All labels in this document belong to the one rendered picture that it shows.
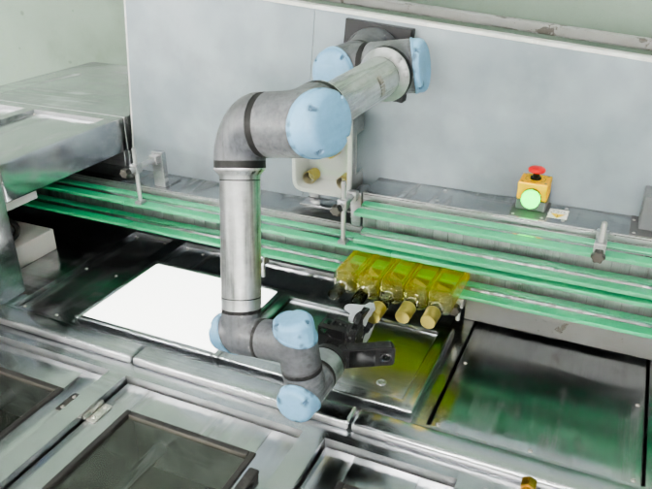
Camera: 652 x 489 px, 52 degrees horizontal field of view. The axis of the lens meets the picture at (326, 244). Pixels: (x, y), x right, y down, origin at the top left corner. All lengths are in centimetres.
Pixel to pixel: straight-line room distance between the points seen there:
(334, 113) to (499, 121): 66
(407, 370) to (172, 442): 53
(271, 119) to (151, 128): 108
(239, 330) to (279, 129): 38
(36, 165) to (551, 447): 147
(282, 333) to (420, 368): 46
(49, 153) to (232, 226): 92
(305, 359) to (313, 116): 42
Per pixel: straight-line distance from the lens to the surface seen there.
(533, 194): 165
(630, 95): 168
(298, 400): 123
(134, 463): 145
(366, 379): 152
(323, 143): 113
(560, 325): 176
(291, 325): 118
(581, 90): 168
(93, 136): 216
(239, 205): 122
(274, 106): 115
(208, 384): 155
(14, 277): 203
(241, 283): 124
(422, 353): 161
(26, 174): 200
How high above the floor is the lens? 238
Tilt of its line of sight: 55 degrees down
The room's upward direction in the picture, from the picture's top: 134 degrees counter-clockwise
